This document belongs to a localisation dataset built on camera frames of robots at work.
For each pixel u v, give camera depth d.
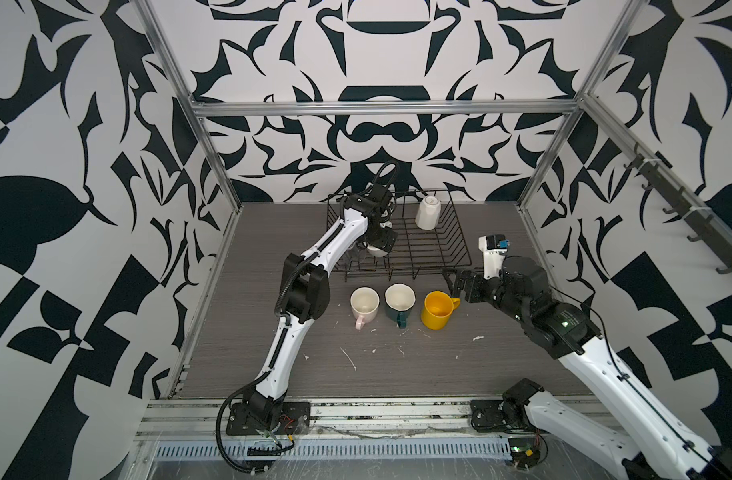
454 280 0.64
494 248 0.60
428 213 1.03
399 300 0.87
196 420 0.76
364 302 0.90
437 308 0.91
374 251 0.90
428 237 1.08
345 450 0.65
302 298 0.61
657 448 0.40
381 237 0.87
